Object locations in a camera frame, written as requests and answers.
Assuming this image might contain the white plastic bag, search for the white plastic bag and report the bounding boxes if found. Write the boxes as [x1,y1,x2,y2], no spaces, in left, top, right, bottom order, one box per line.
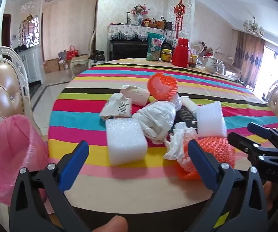
[132,94,185,145]

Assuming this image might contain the black bag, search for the black bag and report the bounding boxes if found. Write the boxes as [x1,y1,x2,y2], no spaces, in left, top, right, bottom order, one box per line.
[89,50,105,64]

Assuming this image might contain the pale pink tissue pack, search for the pale pink tissue pack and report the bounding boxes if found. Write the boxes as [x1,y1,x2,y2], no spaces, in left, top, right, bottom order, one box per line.
[119,84,151,107]

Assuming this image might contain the white carved sofa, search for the white carved sofa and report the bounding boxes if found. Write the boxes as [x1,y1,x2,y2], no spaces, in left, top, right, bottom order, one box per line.
[190,41,242,80]

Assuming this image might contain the yellow jar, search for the yellow jar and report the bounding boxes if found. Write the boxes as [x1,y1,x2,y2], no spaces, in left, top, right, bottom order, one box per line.
[161,49,173,62]

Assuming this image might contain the person's left hand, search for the person's left hand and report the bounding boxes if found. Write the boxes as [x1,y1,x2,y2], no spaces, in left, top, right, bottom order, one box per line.
[92,216,129,232]

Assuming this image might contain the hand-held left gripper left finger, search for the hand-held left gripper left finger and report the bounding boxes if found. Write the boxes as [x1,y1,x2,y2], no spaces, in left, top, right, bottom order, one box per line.
[9,140,92,232]

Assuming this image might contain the white tissue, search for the white tissue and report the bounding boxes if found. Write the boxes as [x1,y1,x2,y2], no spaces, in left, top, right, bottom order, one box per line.
[162,122,199,160]

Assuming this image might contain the orange foam fruit net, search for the orange foam fruit net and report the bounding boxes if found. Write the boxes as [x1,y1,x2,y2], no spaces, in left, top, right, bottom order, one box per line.
[175,136,236,181]
[147,72,179,101]

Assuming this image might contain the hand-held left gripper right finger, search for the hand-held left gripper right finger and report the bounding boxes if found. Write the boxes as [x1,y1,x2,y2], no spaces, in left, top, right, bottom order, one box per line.
[188,140,268,232]

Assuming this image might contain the white low cabinet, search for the white low cabinet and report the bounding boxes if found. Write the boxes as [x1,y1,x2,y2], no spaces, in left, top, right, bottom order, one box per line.
[20,46,45,84]

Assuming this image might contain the white cushioned side chair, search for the white cushioned side chair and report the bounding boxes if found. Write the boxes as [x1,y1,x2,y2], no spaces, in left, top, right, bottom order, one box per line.
[70,30,96,76]

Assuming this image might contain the brown cardboard box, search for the brown cardboard box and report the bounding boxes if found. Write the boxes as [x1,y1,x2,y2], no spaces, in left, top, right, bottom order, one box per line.
[43,58,60,74]

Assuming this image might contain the pink trash bag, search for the pink trash bag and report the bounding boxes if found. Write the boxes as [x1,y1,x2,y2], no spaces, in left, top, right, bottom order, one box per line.
[0,114,50,206]

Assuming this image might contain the white ceramic pitcher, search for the white ceramic pitcher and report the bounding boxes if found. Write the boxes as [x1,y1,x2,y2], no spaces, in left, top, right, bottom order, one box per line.
[205,56,224,74]

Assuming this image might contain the black cardboard box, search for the black cardboard box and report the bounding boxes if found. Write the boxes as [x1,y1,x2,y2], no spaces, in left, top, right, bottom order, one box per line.
[174,105,199,130]

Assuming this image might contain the floral lace piano cover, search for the floral lace piano cover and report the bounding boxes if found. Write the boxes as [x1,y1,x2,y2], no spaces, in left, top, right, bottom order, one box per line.
[107,24,178,44]

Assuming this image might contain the white paper bag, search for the white paper bag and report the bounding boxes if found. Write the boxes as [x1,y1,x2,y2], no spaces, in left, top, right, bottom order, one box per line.
[99,92,133,122]

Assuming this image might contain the red thermos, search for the red thermos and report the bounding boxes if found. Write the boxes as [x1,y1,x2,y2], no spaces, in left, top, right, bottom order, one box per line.
[171,38,191,68]

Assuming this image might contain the brown curtain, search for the brown curtain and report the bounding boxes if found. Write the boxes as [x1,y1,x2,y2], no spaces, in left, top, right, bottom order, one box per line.
[233,30,266,91]

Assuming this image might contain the black piano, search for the black piano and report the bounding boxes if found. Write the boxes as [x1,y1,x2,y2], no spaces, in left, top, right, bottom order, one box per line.
[109,39,173,62]

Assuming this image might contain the crystal chandelier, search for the crystal chandelier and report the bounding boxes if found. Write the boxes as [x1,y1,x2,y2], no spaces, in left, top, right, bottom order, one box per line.
[243,16,265,38]

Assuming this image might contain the small glass jar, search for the small glass jar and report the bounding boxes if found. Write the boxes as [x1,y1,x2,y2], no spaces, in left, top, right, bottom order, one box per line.
[188,54,199,68]

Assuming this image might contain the green snack bag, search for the green snack bag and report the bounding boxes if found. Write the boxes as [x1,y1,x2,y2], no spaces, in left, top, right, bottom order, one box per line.
[145,32,166,62]

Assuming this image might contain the vase with pink flowers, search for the vase with pink flowers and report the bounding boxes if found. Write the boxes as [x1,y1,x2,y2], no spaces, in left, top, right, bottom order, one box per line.
[131,4,150,26]

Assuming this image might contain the dark handbag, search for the dark handbag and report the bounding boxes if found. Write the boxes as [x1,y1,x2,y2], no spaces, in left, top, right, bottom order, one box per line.
[161,17,173,30]

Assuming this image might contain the white lattice screen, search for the white lattice screen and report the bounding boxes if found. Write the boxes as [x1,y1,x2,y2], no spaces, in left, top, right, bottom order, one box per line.
[20,1,42,49]

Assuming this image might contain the red shopping bag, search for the red shopping bag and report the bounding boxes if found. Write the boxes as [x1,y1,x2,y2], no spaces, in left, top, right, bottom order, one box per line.
[66,45,79,61]

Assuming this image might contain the ribbed white foam sheet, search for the ribbed white foam sheet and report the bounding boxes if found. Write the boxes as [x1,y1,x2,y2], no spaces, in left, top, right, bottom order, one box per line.
[196,101,228,139]

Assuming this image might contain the white foam block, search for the white foam block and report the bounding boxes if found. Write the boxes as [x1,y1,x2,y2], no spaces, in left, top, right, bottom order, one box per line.
[105,118,148,167]

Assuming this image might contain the person's right hand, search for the person's right hand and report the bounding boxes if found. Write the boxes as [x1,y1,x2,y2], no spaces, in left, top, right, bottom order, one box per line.
[262,181,278,207]

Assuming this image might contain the red knot wall ornament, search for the red knot wall ornament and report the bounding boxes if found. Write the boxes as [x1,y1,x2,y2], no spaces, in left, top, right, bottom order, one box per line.
[173,0,187,32]

